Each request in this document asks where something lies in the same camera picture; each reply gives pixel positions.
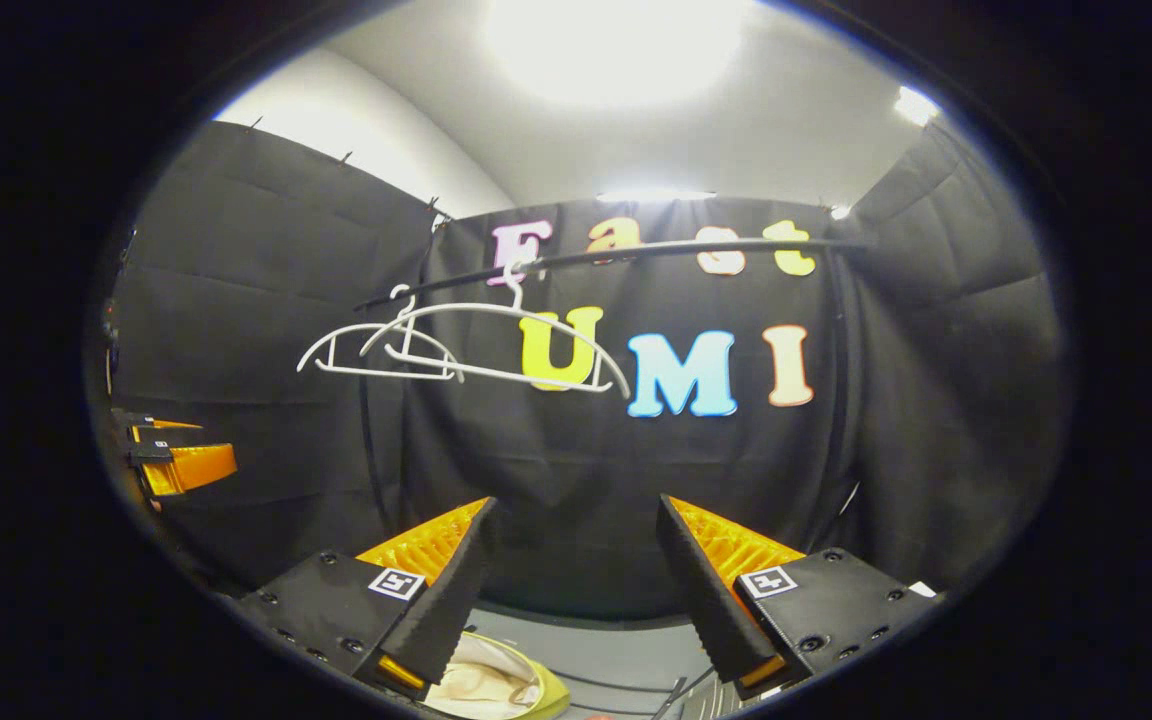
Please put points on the black clothes rail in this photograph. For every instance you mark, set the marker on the black clothes rail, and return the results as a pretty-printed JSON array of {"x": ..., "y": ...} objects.
[{"x": 686, "y": 248}]

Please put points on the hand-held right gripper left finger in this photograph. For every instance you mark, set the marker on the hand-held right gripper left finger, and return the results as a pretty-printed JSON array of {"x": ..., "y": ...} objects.
[{"x": 456, "y": 570}]

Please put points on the white plastic hanger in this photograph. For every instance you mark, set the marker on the white plastic hanger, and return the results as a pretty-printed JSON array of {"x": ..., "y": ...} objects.
[
  {"x": 376, "y": 372},
  {"x": 456, "y": 306}
]

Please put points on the cream button shirt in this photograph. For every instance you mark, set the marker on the cream button shirt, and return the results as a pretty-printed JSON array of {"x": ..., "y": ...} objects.
[{"x": 481, "y": 685}]

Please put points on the yellow-green laundry hamper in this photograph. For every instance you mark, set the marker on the yellow-green laundry hamper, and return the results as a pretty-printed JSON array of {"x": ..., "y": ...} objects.
[{"x": 553, "y": 690}]

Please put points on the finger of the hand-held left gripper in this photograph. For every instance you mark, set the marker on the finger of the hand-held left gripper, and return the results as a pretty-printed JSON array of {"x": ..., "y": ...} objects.
[
  {"x": 191, "y": 468},
  {"x": 161, "y": 423}
]

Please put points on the ceiling strip light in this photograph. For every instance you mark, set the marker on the ceiling strip light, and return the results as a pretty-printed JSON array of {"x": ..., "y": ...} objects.
[{"x": 656, "y": 195}]

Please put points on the large ceiling panel light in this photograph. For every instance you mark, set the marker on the large ceiling panel light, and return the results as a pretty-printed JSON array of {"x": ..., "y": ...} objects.
[{"x": 616, "y": 45}]

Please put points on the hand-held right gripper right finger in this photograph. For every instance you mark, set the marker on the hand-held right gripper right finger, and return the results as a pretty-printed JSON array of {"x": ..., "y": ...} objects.
[{"x": 701, "y": 590}]

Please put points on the black backdrop cloth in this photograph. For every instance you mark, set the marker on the black backdrop cloth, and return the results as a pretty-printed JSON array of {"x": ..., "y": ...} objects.
[{"x": 936, "y": 400}]

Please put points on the square ceiling light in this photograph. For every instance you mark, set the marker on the square ceiling light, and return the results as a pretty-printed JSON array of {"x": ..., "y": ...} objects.
[{"x": 916, "y": 105}]

